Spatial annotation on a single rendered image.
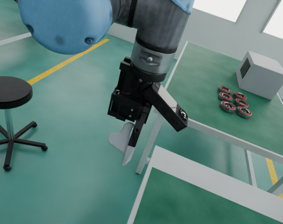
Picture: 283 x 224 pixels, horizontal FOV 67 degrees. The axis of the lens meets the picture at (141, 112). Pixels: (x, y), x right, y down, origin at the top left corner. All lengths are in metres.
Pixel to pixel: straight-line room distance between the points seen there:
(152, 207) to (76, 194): 0.95
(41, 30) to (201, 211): 0.91
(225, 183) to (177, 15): 0.95
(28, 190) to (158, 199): 1.10
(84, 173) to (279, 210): 1.34
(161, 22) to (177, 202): 0.77
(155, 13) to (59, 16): 0.17
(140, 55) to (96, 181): 1.55
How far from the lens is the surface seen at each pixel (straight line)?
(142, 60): 0.37
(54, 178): 1.84
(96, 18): 0.21
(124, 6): 0.34
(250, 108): 1.99
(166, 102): 0.41
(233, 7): 4.37
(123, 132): 0.43
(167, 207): 0.94
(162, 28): 0.35
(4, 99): 1.62
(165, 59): 0.37
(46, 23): 0.22
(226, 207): 1.08
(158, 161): 1.07
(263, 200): 1.24
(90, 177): 1.85
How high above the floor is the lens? 1.51
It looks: 35 degrees down
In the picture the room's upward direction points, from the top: 18 degrees clockwise
